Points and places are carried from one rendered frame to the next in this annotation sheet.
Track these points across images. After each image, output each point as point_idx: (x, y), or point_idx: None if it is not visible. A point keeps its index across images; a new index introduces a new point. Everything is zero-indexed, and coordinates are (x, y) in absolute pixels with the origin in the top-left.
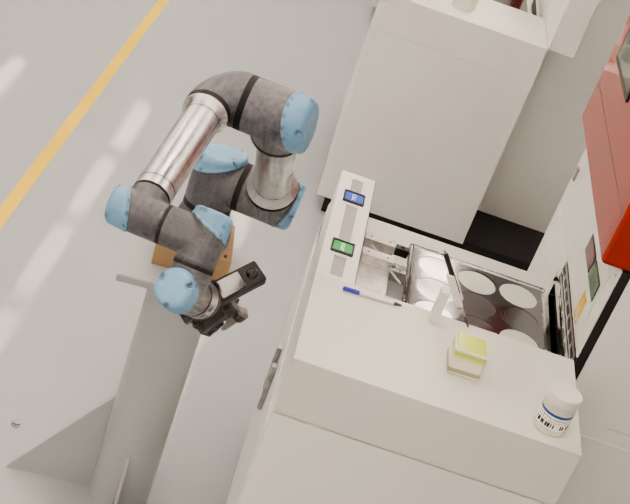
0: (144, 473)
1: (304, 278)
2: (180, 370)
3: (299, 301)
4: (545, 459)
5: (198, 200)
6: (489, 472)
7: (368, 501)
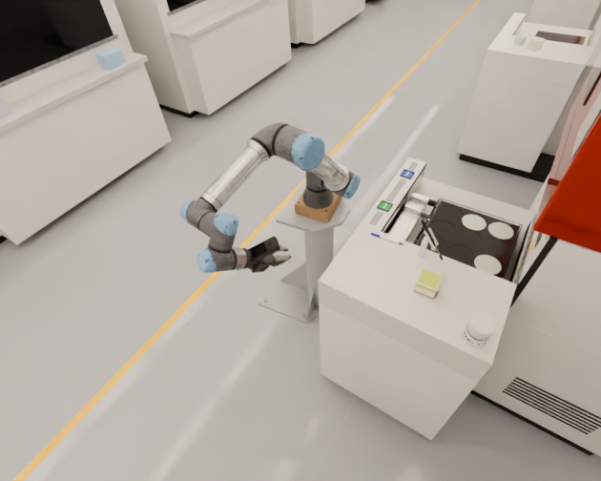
0: None
1: None
2: (323, 256)
3: None
4: (466, 359)
5: (308, 184)
6: (433, 355)
7: (374, 349)
